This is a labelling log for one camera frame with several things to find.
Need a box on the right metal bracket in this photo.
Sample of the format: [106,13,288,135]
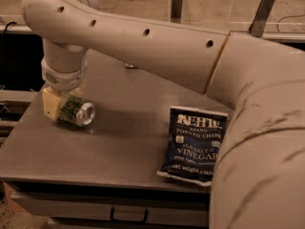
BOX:
[249,0,275,37]

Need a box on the middle metal bracket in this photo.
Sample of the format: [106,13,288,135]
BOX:
[171,0,183,23]

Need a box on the silver blue soda can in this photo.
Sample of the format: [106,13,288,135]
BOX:
[125,63,137,69]

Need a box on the black cable left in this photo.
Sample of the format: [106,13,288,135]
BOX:
[0,21,17,69]

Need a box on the green soda can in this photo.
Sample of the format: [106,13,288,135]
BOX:
[58,94,95,127]

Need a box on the metal bracket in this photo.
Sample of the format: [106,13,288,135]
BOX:
[171,0,183,23]
[249,0,275,37]

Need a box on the blue potato chips bag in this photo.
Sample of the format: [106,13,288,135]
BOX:
[157,106,228,187]

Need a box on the metal rail behind table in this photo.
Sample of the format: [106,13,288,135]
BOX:
[7,24,305,44]

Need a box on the grey drawer with handle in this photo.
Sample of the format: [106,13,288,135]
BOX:
[10,192,209,229]

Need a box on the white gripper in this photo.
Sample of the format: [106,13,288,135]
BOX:
[41,39,88,121]

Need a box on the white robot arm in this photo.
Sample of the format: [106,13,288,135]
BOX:
[21,0,305,229]

